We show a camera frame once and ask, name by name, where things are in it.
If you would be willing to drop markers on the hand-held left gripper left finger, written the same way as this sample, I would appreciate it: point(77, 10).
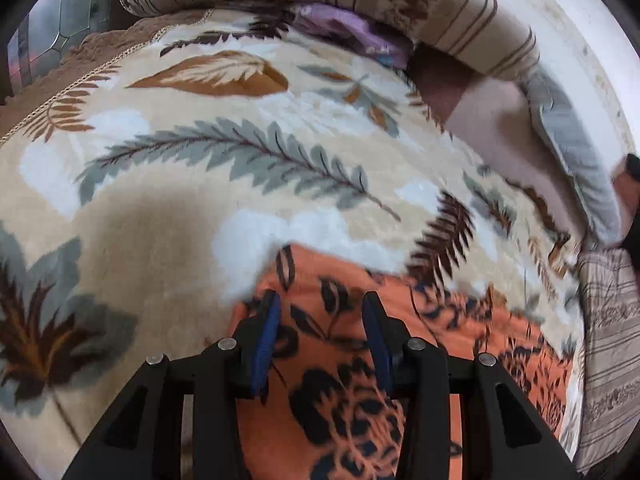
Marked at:
point(264, 345)

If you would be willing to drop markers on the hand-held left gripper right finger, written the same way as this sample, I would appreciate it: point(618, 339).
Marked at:
point(376, 345)

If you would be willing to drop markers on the orange floral garment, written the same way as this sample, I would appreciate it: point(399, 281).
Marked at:
point(350, 410)

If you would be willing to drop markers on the leaf print blanket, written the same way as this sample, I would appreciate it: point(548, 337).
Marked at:
point(200, 185)

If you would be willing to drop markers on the pink bed sheet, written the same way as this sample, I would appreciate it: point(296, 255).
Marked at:
point(495, 120)

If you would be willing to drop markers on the grey ruffled pillow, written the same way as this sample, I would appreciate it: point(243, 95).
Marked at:
point(575, 150)

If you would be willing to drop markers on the black cloth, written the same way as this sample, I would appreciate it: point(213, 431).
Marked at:
point(634, 220)

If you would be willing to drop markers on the purple cloth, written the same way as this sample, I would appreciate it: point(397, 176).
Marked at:
point(345, 27)

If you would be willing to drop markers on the brown lace-edged bed cover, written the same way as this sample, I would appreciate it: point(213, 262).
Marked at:
point(60, 75)

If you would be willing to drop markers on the wooden door with leaded glass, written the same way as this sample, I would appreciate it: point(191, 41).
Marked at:
point(65, 20)

